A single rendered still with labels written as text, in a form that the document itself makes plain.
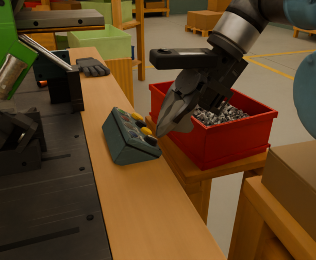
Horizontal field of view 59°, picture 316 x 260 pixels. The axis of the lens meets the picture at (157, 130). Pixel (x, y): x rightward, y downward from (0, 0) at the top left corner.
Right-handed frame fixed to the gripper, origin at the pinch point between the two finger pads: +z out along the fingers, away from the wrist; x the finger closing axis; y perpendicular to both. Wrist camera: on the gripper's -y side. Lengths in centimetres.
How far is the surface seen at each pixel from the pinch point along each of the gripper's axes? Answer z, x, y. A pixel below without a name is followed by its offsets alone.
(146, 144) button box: 2.9, -1.9, -1.6
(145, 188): 7.3, -9.7, -1.6
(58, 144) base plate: 15.1, 9.5, -12.6
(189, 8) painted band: -177, 910, 392
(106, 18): -7, 277, 39
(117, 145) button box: 6.2, 0.1, -5.4
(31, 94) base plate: 19.1, 41.2, -18.3
